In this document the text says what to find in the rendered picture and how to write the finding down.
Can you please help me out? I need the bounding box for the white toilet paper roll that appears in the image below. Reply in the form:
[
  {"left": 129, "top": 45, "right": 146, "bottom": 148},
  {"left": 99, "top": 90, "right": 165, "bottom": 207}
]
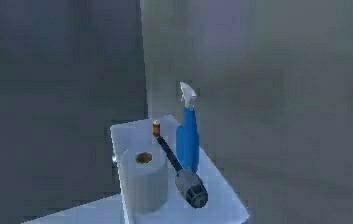
[{"left": 119, "top": 148, "right": 169, "bottom": 215}]

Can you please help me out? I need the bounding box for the grey dish brush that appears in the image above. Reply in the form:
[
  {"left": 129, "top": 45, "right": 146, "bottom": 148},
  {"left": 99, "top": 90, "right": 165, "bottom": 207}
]
[{"left": 152, "top": 119, "right": 209, "bottom": 210}]

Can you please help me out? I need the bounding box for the blue spray bottle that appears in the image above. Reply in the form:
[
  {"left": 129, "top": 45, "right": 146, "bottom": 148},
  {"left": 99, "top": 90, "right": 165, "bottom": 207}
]
[{"left": 175, "top": 81, "right": 201, "bottom": 174}]

